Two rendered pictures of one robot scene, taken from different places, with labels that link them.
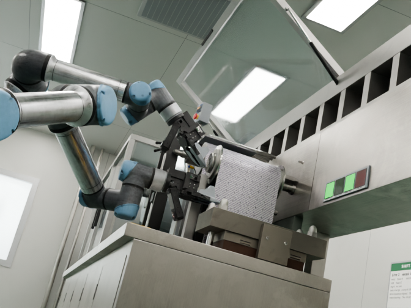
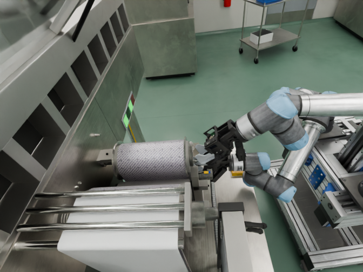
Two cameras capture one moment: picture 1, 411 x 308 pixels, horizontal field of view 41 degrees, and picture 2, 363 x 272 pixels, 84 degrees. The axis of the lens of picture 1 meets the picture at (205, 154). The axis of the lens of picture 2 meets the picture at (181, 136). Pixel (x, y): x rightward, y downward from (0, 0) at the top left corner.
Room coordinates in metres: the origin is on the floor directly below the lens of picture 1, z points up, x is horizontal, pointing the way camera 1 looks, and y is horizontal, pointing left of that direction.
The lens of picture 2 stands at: (2.36, 0.13, 1.84)
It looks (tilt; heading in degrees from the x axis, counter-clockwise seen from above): 46 degrees down; 202
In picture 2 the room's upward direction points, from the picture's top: 10 degrees counter-clockwise
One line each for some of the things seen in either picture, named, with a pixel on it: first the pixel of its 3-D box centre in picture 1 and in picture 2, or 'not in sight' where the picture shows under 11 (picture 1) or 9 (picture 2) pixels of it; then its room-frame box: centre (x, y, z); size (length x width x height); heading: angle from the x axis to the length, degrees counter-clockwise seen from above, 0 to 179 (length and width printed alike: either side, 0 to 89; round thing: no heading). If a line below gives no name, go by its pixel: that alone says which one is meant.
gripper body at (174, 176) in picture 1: (181, 184); (216, 162); (1.85, 0.06, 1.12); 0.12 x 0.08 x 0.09; 104
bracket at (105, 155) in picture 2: (288, 179); (106, 155); (2.01, -0.33, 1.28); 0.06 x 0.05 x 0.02; 104
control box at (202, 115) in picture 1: (201, 113); not in sight; (2.47, 0.06, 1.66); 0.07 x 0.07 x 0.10; 24
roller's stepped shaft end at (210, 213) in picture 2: (180, 153); (216, 213); (2.16, 0.10, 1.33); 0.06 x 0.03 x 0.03; 104
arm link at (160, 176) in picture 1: (158, 180); (236, 162); (1.83, 0.14, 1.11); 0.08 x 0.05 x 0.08; 14
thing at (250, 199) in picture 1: (243, 205); not in sight; (1.91, -0.17, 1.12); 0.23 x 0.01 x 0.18; 104
